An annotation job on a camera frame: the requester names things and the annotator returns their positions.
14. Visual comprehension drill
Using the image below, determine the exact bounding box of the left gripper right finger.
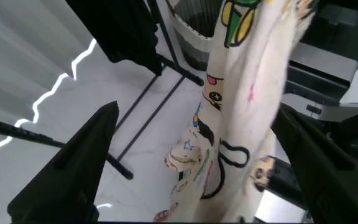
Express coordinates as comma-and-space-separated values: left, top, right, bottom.
268, 102, 358, 224

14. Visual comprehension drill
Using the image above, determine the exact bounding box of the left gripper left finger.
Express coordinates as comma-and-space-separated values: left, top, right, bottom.
7, 100, 120, 223

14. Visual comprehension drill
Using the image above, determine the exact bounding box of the cream printed garment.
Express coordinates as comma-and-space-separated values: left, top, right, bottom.
154, 0, 317, 223

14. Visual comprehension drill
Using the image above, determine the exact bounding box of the black t-shirt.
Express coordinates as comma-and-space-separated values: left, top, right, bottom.
65, 0, 163, 77

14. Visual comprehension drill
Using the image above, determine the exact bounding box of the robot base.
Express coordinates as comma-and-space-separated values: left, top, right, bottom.
255, 0, 358, 224

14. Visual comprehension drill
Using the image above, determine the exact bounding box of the black clothes rack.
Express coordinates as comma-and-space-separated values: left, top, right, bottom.
0, 0, 205, 181

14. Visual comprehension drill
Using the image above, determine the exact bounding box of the white laundry basket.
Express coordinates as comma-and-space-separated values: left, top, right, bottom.
165, 0, 227, 72

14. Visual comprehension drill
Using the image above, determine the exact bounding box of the white curtain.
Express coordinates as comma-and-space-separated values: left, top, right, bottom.
0, 0, 96, 169

